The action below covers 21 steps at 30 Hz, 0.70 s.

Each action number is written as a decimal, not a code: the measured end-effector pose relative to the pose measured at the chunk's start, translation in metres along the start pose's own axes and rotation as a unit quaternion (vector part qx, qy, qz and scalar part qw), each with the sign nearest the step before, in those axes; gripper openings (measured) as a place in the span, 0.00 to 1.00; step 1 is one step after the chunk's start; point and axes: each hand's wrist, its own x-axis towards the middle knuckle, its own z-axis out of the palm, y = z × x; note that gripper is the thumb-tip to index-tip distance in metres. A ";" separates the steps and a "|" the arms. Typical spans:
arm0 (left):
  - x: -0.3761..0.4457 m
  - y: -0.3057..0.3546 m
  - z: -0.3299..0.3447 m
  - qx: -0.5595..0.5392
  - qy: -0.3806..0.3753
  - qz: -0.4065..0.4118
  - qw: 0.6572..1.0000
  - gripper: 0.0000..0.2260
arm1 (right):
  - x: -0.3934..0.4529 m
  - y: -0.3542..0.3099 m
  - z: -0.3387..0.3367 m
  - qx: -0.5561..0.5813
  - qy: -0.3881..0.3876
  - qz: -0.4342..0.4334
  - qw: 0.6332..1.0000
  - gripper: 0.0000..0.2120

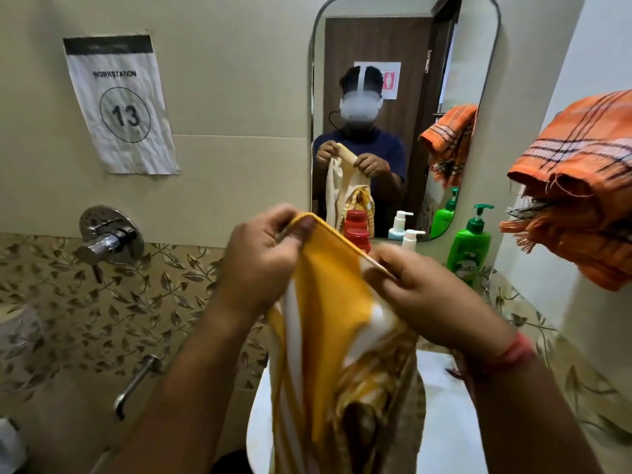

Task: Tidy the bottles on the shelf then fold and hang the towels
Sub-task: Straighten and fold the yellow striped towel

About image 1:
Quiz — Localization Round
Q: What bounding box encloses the white paper sign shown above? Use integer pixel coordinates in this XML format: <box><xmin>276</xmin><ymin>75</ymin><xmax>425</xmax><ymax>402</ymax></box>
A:
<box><xmin>63</xmin><ymin>34</ymin><xmax>180</xmax><ymax>176</ymax></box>

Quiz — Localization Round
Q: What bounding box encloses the person's left forearm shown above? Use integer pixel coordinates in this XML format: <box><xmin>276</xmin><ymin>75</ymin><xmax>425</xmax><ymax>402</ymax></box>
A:
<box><xmin>96</xmin><ymin>302</ymin><xmax>283</xmax><ymax>474</ymax></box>

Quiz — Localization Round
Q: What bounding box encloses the person's right forearm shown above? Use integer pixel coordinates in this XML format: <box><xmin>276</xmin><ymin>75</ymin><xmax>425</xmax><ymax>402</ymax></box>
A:
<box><xmin>452</xmin><ymin>348</ymin><xmax>607</xmax><ymax>474</ymax></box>

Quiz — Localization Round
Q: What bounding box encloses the chrome wall valve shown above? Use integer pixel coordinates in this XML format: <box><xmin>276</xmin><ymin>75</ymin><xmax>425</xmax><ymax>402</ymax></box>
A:
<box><xmin>75</xmin><ymin>205</ymin><xmax>146</xmax><ymax>285</ymax></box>

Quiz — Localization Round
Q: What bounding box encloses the white pump bottle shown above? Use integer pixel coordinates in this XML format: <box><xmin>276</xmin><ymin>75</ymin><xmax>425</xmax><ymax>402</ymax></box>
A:
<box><xmin>400</xmin><ymin>229</ymin><xmax>427</xmax><ymax>252</ymax></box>

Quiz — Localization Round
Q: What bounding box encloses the person's left hand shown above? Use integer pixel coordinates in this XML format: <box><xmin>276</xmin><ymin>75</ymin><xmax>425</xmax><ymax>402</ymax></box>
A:
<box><xmin>216</xmin><ymin>203</ymin><xmax>317</xmax><ymax>325</ymax></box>

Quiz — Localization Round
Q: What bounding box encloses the person's right hand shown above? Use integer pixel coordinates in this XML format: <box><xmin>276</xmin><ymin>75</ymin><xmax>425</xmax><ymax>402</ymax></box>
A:
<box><xmin>362</xmin><ymin>243</ymin><xmax>520</xmax><ymax>372</ymax></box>

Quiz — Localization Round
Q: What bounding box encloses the chrome lever handle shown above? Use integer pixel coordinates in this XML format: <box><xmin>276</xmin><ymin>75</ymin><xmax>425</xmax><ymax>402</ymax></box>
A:
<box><xmin>112</xmin><ymin>355</ymin><xmax>162</xmax><ymax>421</ymax></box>

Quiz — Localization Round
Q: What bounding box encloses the red cap bottle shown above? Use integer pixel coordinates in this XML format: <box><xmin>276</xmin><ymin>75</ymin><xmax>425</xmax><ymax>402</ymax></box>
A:
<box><xmin>344</xmin><ymin>227</ymin><xmax>372</xmax><ymax>255</ymax></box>

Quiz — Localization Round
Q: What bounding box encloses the wall mirror with metal frame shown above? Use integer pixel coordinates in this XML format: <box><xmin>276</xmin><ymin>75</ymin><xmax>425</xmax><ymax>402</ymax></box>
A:
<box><xmin>309</xmin><ymin>0</ymin><xmax>502</xmax><ymax>243</ymax></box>

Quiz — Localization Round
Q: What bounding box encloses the green pump bottle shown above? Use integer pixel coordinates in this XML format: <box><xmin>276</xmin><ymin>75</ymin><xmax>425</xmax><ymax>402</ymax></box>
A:
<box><xmin>446</xmin><ymin>203</ymin><xmax>495</xmax><ymax>291</ymax></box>

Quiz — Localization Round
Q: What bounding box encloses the yellow white striped towel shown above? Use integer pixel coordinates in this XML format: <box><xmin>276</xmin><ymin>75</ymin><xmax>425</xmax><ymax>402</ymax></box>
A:
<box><xmin>267</xmin><ymin>212</ymin><xmax>428</xmax><ymax>474</ymax></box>

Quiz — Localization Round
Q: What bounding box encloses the white ceramic basin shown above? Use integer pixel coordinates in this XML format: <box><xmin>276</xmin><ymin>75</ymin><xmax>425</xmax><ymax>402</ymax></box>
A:
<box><xmin>245</xmin><ymin>349</ymin><xmax>490</xmax><ymax>474</ymax></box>

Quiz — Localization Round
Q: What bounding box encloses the orange checked towel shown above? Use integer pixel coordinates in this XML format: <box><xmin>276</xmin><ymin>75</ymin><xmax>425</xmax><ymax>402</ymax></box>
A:
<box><xmin>499</xmin><ymin>89</ymin><xmax>632</xmax><ymax>292</ymax></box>

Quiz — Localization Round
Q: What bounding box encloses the red thread wristband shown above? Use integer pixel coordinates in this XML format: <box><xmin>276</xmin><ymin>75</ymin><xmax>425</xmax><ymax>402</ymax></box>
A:
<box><xmin>447</xmin><ymin>331</ymin><xmax>537</xmax><ymax>391</ymax></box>

